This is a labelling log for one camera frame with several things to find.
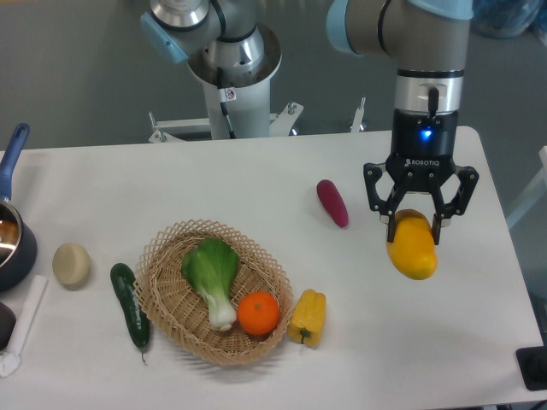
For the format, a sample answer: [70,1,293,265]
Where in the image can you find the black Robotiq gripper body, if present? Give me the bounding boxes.
[385,109,458,192]

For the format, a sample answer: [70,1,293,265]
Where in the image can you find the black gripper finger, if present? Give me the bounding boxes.
[428,166,479,245]
[363,161,412,243]

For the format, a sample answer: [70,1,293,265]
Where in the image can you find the yellow mango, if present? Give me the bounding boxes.
[386,209,438,280]

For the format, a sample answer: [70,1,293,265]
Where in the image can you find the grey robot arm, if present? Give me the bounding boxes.
[140,1,478,241]

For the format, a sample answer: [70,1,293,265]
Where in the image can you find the woven wicker basket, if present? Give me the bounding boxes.
[135,220,293,366]

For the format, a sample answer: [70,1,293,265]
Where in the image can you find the purple sweet potato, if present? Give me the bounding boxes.
[316,179,350,228]

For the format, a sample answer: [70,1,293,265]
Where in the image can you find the blue plastic bag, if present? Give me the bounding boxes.
[471,0,544,39]

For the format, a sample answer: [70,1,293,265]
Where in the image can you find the yellow bell pepper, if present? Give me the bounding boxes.
[287,289,326,349]

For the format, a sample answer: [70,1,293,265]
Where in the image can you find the orange tangerine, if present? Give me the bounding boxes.
[237,291,280,337]

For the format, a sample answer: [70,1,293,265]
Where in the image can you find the green bok choy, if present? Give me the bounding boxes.
[180,237,239,331]

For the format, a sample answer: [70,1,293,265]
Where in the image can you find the black device at edge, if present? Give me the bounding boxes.
[515,346,546,391]

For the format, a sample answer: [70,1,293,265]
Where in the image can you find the dark green cucumber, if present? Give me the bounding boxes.
[110,263,150,362]

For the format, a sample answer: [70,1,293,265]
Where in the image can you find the beige round potato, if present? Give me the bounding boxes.
[52,243,91,290]

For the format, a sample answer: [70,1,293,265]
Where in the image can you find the dark eggplant at edge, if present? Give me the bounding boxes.
[0,302,16,350]

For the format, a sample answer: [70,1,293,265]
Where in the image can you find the white plastic utensil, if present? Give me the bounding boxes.
[1,275,48,378]

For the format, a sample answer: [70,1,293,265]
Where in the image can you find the white frame at right edge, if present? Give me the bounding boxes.
[505,146,546,230]

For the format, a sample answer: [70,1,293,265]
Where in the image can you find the white metal base frame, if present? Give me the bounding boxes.
[148,97,367,144]

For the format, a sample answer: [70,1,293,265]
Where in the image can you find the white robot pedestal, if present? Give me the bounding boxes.
[188,23,281,140]

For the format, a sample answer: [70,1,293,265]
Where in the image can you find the black cable on pedestal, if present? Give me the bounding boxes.
[215,67,237,140]

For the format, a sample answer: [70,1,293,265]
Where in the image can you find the blue saucepan with handle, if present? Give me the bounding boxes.
[1,123,38,292]

